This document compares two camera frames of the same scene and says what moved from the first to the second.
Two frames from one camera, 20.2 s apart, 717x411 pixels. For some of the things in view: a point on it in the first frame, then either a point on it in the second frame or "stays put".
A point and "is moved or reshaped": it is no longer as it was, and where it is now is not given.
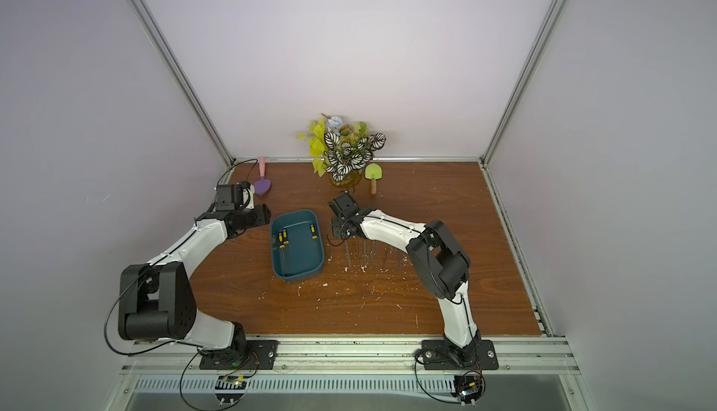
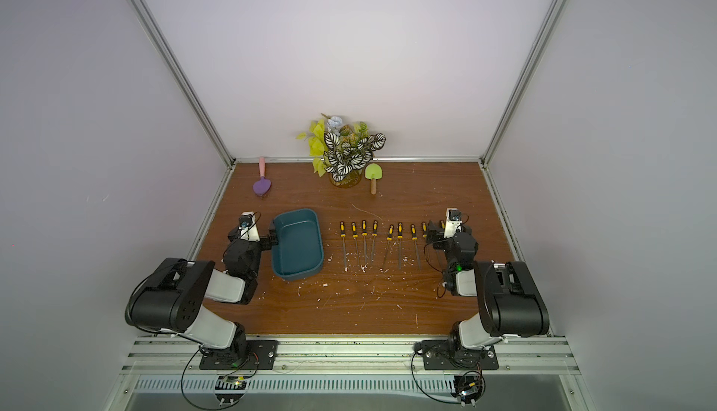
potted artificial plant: (341, 150) stays put
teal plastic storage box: (297, 252) stays put
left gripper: (262, 214) → (267, 244)
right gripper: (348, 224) → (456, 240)
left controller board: (230, 389) stays put
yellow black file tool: (286, 243) is moved or reshaped
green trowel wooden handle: (373, 172) stays put
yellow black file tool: (282, 248) is moved or reshaped
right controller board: (470, 388) stays put
